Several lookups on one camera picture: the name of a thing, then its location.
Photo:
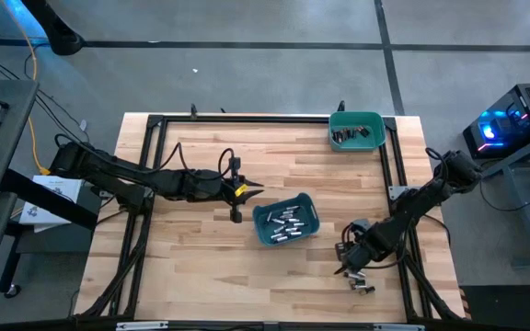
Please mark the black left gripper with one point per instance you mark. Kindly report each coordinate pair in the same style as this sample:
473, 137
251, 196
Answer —
235, 216

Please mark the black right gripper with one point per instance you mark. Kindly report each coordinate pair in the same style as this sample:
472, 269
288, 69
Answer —
359, 248

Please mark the dark teal plastic bin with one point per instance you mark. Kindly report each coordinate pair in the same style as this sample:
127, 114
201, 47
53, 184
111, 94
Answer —
262, 230

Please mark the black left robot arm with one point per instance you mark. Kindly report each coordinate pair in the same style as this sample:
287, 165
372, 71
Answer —
122, 172

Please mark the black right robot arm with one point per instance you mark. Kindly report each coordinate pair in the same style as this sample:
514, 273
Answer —
417, 207

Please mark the black table clamp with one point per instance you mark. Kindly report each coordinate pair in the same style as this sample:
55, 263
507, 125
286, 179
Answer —
341, 106
193, 110

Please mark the green plastic bin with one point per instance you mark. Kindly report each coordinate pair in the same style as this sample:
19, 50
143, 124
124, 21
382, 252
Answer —
357, 143

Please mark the black hazard-striped mat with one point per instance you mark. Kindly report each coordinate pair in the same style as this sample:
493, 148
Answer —
504, 308

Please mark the small white tag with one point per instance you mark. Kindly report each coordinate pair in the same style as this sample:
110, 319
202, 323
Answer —
82, 124

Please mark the white paper sheet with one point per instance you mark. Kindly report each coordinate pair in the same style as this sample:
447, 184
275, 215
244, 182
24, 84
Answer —
62, 186

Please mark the black support beam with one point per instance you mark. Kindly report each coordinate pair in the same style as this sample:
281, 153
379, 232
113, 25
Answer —
49, 198

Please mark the black stand foot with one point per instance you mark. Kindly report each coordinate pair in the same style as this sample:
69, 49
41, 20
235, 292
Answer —
62, 41

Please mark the black table leg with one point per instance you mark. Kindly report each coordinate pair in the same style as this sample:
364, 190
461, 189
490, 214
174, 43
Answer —
9, 257

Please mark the grey side table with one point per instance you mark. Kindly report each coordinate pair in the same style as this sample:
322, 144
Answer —
3, 151

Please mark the black caster wheel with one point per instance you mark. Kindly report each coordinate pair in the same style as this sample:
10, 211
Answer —
13, 290

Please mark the black aluminium table frame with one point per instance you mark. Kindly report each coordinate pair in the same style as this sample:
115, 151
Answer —
246, 119

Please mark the silver metal bracket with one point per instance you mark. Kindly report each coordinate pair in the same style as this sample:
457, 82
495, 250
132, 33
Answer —
398, 327
141, 325

